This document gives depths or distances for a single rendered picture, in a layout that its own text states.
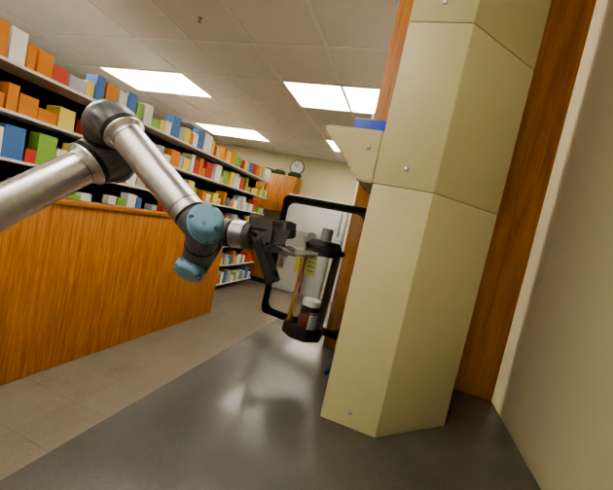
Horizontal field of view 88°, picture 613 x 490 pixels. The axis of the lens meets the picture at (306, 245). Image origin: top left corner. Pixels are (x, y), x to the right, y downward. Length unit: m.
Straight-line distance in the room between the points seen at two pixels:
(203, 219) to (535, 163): 0.85
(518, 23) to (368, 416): 0.80
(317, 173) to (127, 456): 6.21
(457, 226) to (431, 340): 0.23
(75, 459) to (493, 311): 0.94
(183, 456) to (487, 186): 0.71
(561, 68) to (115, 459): 1.25
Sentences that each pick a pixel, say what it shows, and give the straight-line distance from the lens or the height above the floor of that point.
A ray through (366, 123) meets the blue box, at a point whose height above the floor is 1.59.
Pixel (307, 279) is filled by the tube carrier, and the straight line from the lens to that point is 0.74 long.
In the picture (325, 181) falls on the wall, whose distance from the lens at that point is 6.48.
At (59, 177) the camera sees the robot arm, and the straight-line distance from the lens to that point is 0.95.
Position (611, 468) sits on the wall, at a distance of 0.71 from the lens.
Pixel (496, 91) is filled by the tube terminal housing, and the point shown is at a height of 1.63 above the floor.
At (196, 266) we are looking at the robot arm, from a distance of 0.79.
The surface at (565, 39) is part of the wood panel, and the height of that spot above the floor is 1.92.
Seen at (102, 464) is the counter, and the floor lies 0.94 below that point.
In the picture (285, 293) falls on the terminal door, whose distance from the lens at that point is 1.03.
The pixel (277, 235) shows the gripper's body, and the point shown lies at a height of 1.26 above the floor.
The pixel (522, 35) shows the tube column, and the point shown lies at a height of 1.75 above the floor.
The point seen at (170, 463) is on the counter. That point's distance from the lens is 0.57.
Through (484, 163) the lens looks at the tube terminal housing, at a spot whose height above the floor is 1.50.
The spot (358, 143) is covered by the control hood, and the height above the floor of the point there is 1.48.
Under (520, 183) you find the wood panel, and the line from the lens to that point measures 1.04.
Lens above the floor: 1.31
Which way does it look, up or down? 4 degrees down
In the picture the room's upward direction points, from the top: 12 degrees clockwise
